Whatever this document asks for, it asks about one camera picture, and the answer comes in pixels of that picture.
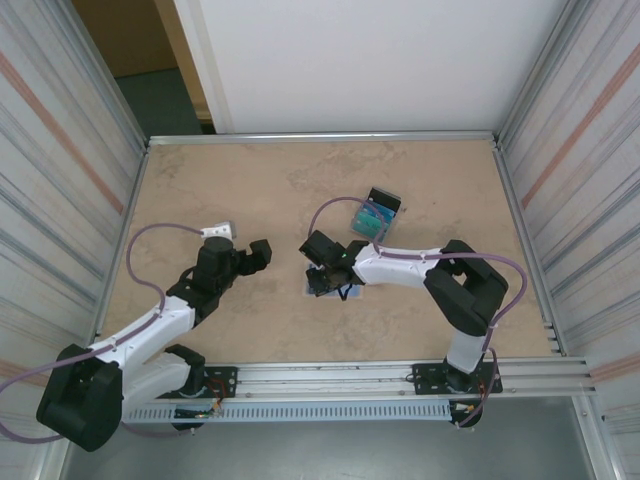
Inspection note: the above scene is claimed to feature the perforated grey cable duct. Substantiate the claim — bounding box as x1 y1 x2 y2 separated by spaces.
119 402 454 424

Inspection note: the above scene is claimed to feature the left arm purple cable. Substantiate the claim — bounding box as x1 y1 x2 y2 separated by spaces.
0 224 206 445

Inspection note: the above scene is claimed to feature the aluminium frame post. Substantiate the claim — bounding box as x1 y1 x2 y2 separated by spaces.
574 397 619 480
37 442 74 480

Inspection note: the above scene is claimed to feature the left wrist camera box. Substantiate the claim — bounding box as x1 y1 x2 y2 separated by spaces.
200 221 237 242

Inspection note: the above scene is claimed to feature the small green circuit board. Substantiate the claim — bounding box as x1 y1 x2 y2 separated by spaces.
173 405 224 419

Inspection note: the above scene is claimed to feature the long aluminium mounting rail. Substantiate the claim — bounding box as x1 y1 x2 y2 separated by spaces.
119 355 599 407

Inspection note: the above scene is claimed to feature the green card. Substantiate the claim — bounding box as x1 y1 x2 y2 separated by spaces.
352 209 394 235

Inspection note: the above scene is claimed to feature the dark navy card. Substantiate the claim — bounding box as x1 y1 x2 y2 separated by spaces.
368 187 403 207

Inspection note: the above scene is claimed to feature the white door frame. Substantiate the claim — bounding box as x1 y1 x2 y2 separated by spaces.
172 0 235 135

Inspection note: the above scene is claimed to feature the aluminium table edge rail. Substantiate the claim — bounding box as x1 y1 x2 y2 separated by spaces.
492 139 566 357
146 130 503 150
88 144 151 351

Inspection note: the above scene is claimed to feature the blue card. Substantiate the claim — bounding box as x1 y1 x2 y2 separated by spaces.
363 198 399 216

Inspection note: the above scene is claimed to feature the clear plastic card tray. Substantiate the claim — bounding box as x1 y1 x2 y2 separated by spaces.
348 186 404 240

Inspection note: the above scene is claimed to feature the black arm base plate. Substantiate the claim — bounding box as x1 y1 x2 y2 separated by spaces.
199 366 239 400
411 362 503 396

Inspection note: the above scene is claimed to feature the grey metal panel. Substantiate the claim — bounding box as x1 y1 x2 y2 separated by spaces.
59 397 599 480

